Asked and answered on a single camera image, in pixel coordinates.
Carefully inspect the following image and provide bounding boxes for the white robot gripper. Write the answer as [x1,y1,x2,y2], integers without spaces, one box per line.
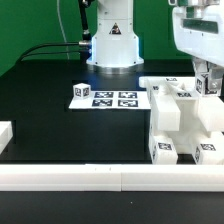
[168,0,224,96]

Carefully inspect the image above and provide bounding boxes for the small white tagged cube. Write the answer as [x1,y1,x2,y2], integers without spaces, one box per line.
[196,74,216,96]

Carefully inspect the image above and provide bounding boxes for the white long chair back part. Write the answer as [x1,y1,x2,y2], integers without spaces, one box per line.
[139,76,199,100]

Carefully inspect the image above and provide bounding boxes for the white chair seat part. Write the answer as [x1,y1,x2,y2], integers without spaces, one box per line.
[149,97,224,157]

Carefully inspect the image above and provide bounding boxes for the white tagged bar part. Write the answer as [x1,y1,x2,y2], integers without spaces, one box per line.
[151,94,181,131]

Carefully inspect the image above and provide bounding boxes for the paper sheet with tags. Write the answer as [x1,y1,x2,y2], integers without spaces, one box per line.
[69,91,150,110]

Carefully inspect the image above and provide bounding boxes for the white left fence block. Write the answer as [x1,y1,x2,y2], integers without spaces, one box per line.
[0,121,13,154]

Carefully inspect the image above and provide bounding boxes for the black cables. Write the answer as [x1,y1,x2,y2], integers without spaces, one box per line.
[16,40,93,64]

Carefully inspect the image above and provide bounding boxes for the white front fence rail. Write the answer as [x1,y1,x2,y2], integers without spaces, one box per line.
[0,164,224,192]

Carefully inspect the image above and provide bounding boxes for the thin white cable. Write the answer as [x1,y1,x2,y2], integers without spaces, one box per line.
[56,0,72,61]

